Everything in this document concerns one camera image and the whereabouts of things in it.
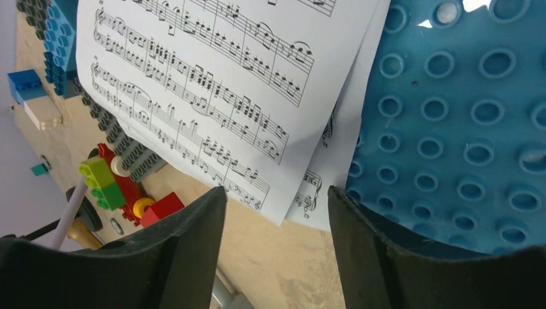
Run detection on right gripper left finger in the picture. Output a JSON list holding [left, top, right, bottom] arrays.
[[1, 187, 227, 308]]

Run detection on sheet music page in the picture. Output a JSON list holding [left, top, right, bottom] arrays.
[[76, 1, 389, 224], [285, 1, 390, 231]]

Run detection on red and grey lego hammer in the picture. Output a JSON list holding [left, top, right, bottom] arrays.
[[140, 192, 185, 228]]

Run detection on lavender tripod music stand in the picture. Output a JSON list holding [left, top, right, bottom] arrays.
[[50, 176, 88, 250]]

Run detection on light blue lego baseplate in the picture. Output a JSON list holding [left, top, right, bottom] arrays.
[[346, 1, 545, 254]]

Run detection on dark grey lego baseplate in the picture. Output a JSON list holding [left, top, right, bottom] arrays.
[[15, 0, 165, 183]]

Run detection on blue lego bricks on baseplate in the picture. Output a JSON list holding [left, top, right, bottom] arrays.
[[44, 0, 79, 99]]

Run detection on red yellow lego piece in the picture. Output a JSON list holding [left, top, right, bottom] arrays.
[[89, 143, 146, 227]]

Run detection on blue and white lego brick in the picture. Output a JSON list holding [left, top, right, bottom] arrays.
[[7, 69, 62, 131]]

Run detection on gold microphone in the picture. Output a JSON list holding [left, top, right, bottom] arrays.
[[67, 218, 103, 250]]

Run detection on teal clamp on rail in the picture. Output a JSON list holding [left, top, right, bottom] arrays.
[[31, 164, 49, 176]]

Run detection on black microphone stand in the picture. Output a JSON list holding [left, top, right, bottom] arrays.
[[21, 198, 103, 241]]

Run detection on green yellow lego brick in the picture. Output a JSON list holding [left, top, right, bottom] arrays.
[[79, 156, 126, 211]]

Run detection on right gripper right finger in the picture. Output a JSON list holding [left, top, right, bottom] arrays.
[[328, 186, 545, 308]]

